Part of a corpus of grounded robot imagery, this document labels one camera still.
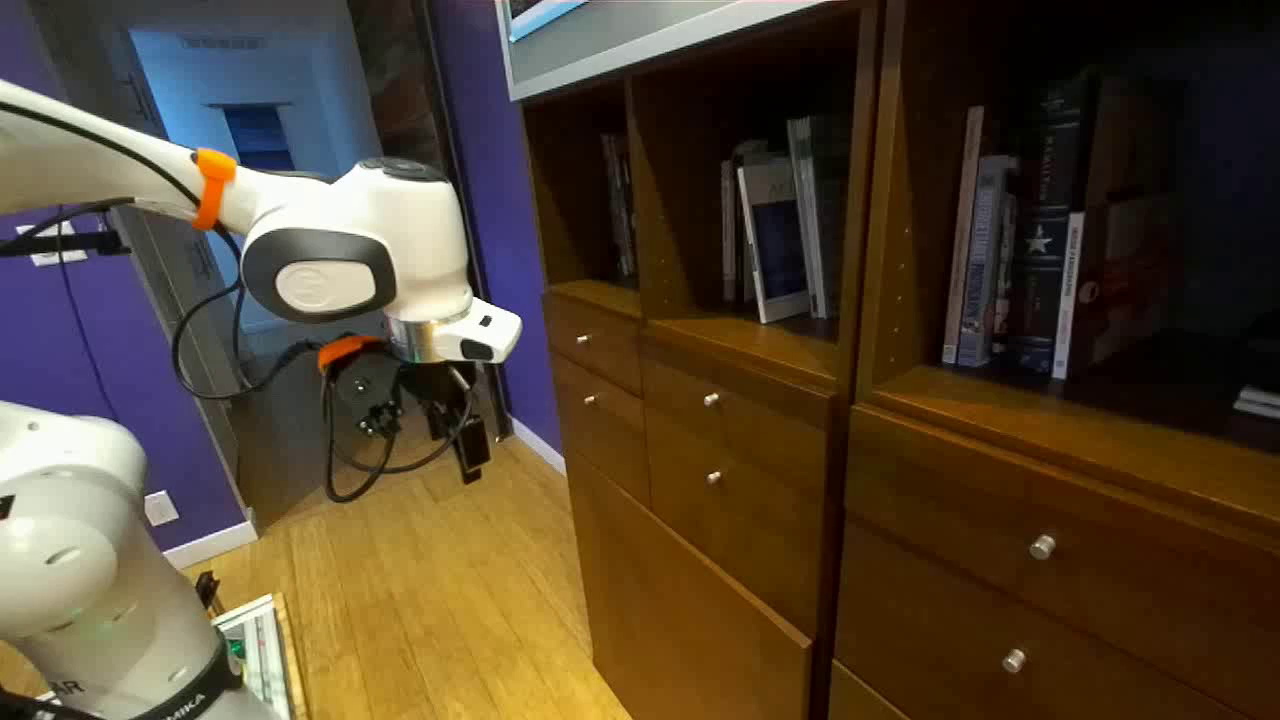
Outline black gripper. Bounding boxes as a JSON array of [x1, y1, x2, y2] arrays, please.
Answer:
[[396, 355, 493, 488]]

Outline dark thin book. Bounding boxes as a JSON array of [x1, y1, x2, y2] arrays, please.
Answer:
[[595, 129, 640, 290]]

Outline wooden cabinet door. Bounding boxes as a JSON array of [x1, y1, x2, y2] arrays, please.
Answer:
[[566, 455, 817, 720]]

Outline white framed floor panel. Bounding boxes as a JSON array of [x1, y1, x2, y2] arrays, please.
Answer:
[[207, 592, 310, 720]]

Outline blue and white book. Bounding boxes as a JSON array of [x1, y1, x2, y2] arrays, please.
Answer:
[[730, 150, 817, 330]]

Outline tall white book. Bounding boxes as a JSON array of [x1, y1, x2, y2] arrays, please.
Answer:
[[784, 111, 837, 326]]

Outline brown wooden bookshelf cabinet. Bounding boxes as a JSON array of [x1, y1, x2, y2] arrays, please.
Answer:
[[521, 0, 1280, 720]]

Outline tall beige book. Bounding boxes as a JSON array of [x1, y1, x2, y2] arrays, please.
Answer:
[[941, 103, 989, 373]]

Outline pale blue book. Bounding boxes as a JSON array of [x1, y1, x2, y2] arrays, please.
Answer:
[[954, 151, 1023, 378]]

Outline white spine book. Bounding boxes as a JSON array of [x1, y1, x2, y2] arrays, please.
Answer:
[[1049, 210, 1093, 387]]

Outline dark book with star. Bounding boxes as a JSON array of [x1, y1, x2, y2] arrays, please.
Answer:
[[1002, 69, 1101, 384]]

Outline dark red book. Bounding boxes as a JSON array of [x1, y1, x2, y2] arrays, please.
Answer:
[[1074, 75, 1184, 373]]

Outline flat stacked books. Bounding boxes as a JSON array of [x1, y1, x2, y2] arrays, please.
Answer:
[[1229, 318, 1280, 430]]

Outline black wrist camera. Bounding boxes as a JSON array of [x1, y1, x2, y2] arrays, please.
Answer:
[[325, 348, 408, 446]]

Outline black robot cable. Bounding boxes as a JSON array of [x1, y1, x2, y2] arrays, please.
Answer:
[[166, 227, 462, 507]]

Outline white wall outlet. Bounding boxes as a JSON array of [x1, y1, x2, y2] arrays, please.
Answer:
[[139, 488, 182, 533]]

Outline orange arm strap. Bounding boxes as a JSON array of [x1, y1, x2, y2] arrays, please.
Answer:
[[187, 143, 243, 235]]

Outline black mount bar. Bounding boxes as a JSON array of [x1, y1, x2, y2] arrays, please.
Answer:
[[0, 197, 135, 264]]

